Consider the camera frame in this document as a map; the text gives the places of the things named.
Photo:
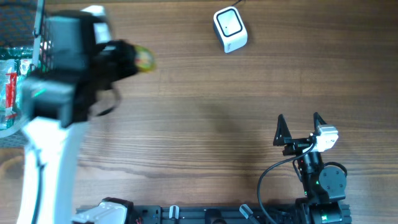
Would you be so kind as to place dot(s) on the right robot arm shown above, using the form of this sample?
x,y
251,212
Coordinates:
x,y
323,183

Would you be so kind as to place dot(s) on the grey plastic mesh basket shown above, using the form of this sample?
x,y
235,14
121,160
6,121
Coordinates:
x,y
23,24

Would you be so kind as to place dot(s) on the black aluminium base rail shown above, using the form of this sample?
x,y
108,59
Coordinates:
x,y
244,214

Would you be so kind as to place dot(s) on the green foil packet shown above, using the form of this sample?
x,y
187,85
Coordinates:
x,y
16,53

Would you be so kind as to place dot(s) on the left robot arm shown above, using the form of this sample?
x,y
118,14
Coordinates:
x,y
81,60

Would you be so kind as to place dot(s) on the red white snack packet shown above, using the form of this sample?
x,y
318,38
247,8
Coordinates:
x,y
11,89

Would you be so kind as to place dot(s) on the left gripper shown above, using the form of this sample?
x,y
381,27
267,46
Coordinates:
x,y
127,50

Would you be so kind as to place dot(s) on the white barcode scanner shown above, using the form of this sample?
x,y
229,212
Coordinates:
x,y
230,29

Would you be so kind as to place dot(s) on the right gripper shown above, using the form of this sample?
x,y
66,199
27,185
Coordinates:
x,y
283,137

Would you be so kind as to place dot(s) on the yellow oil bottle silver cap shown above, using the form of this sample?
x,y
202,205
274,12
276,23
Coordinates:
x,y
144,59

